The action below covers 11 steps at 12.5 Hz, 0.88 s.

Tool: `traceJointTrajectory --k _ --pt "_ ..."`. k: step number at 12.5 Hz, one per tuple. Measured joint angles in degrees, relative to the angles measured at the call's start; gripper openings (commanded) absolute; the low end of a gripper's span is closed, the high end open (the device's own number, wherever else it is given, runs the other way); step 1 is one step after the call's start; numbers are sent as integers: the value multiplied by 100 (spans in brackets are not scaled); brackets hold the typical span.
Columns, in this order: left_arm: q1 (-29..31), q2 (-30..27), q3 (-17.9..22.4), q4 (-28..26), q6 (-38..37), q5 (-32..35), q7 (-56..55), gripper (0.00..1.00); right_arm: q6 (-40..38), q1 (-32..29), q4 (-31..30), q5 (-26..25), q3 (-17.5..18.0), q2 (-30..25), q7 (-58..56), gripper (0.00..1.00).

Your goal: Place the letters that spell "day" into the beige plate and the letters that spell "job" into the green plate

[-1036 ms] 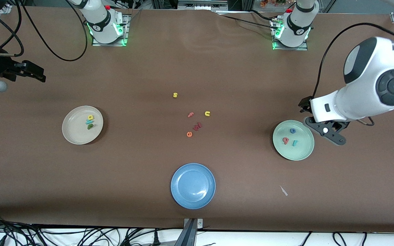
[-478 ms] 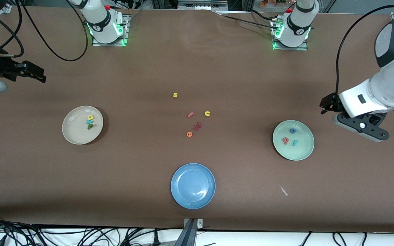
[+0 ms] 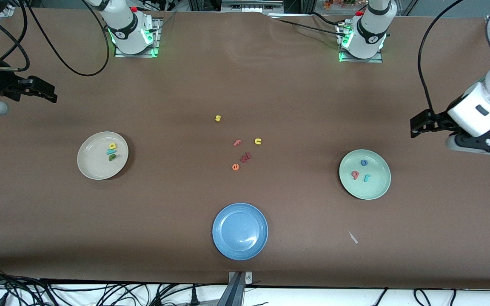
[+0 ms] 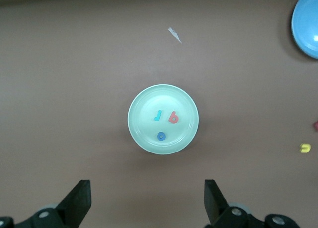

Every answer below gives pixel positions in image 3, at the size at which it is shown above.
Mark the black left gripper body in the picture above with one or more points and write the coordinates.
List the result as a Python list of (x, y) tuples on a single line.
[(442, 119)]

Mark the red letter g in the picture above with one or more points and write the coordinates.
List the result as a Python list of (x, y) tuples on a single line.
[(355, 177)]

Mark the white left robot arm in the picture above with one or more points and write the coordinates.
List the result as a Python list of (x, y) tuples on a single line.
[(483, 110)]

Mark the pale green round plate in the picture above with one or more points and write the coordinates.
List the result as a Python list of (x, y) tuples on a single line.
[(377, 187)]

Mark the beige round plate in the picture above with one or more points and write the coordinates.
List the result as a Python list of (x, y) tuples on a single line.
[(96, 163)]

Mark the small white paper scrap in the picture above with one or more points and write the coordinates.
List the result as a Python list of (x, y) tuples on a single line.
[(352, 237)]

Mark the dark red letter w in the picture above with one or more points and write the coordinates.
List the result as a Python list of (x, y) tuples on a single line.
[(245, 157)]

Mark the brown table cover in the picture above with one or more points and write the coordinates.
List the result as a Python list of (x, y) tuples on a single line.
[(245, 85)]

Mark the blue round plate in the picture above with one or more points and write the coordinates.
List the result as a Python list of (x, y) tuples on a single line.
[(240, 231)]

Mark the black power plug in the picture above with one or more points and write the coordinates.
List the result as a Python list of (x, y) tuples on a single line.
[(193, 297)]

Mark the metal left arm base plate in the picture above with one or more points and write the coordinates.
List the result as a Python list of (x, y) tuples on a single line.
[(362, 60)]

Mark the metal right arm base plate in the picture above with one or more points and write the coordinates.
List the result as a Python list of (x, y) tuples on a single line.
[(134, 55)]

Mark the grey metal equipment frame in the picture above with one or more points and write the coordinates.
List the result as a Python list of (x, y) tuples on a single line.
[(251, 5)]

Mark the grey metal table bracket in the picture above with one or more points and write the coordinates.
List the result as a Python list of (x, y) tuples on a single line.
[(236, 289)]

